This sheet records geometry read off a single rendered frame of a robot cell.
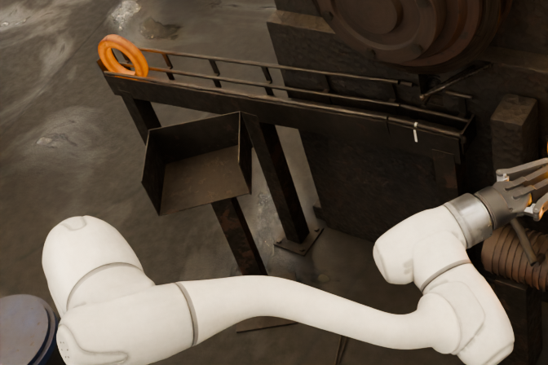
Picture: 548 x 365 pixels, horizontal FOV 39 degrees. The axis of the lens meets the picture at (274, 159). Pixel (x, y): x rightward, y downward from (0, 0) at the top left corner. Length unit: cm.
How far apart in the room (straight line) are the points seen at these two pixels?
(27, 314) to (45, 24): 244
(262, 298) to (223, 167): 95
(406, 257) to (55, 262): 58
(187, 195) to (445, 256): 94
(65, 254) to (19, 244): 194
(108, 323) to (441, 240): 59
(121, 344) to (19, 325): 117
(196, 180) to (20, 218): 129
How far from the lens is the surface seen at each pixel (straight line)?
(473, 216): 140
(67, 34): 428
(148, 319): 113
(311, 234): 268
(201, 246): 279
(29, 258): 310
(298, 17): 211
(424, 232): 138
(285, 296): 123
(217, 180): 210
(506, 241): 190
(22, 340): 225
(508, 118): 179
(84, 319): 113
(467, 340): 132
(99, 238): 125
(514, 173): 150
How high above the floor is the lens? 201
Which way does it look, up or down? 42 degrees down
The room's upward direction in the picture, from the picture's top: 19 degrees counter-clockwise
